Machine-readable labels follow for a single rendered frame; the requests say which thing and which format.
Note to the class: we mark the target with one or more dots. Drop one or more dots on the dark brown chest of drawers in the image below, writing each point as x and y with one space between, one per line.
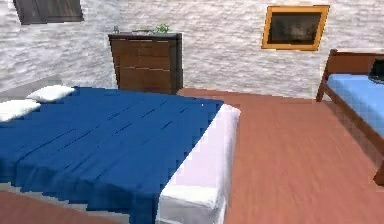
146 63

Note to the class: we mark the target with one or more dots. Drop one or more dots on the bed with dark blue cover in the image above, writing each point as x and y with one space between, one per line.
110 143

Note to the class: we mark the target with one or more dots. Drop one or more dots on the small green house plant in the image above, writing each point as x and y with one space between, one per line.
162 28

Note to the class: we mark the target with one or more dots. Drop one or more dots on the flat dark tray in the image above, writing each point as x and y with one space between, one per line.
143 31

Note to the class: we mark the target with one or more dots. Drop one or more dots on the small grey glass object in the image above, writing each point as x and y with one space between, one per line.
116 29

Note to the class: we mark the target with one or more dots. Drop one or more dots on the white pillow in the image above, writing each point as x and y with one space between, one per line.
15 109
50 92

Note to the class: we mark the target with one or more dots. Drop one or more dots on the brown wooden bed, light blue mattress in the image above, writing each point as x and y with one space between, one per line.
358 100

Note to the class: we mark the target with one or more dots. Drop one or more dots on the dark framed window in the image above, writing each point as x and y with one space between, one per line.
48 10

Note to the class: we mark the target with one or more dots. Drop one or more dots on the black object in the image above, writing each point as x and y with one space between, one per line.
378 70

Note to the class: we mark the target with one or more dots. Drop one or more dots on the yellow framed wall picture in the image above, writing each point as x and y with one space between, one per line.
295 28

